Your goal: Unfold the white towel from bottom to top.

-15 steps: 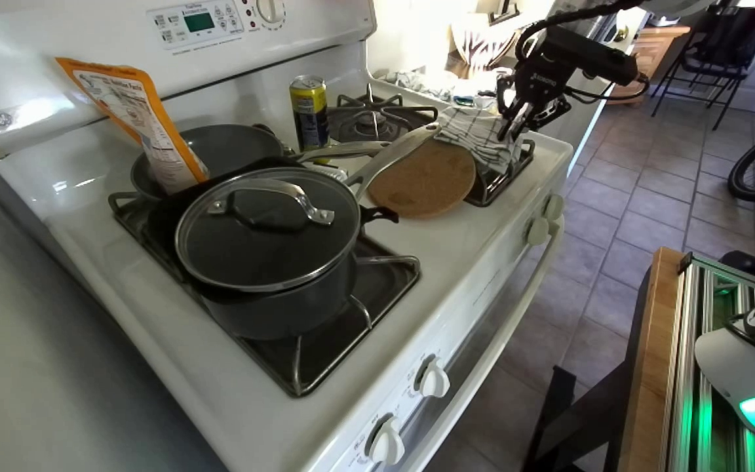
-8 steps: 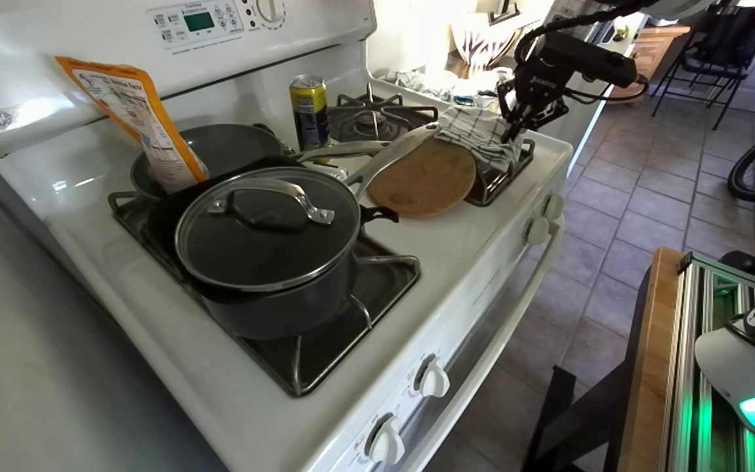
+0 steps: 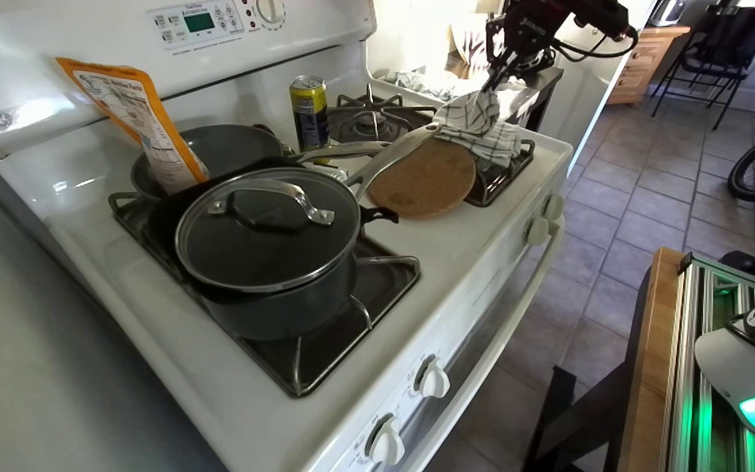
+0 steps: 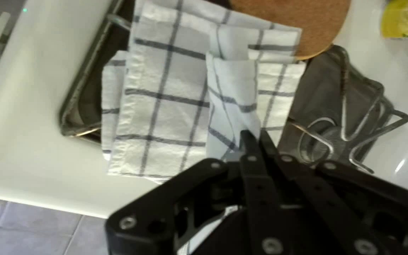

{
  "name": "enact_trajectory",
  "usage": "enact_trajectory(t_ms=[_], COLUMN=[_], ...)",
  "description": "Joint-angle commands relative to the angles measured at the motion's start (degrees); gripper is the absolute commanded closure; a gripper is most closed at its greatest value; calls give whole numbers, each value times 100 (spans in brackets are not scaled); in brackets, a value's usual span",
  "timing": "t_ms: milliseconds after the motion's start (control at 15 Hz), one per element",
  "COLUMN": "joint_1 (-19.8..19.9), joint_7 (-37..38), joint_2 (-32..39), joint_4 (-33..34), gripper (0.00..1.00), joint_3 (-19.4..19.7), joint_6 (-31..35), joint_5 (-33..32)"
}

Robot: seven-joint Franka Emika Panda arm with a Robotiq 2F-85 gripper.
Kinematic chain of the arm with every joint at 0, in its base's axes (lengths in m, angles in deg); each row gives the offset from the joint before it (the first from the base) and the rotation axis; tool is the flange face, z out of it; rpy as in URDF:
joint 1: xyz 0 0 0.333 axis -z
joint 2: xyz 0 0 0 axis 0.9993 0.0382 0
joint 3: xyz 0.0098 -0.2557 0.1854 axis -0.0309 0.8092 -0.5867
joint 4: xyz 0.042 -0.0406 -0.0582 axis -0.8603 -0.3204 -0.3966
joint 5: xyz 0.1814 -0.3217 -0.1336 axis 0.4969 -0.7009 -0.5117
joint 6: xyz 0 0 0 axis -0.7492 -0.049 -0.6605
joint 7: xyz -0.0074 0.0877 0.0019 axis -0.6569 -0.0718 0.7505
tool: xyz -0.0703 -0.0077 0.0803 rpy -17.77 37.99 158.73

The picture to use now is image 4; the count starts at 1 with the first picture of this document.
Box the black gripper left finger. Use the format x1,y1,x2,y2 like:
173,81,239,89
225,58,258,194
103,129,281,255

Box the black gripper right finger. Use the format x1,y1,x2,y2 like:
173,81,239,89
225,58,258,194
259,128,408,255

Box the white checked kitchen towel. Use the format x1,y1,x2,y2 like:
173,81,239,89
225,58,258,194
101,0,307,184

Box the metal burner grate under towel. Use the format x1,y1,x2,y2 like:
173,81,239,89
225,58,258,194
58,0,137,143

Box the white stove top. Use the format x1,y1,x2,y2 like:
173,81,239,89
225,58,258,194
0,0,408,220

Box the bare metal burner grate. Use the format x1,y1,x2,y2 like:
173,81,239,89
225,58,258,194
279,44,408,176

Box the round cork trivet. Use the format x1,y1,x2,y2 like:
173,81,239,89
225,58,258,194
227,0,353,61

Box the yellow sponge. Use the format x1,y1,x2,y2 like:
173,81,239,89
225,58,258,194
380,0,408,40

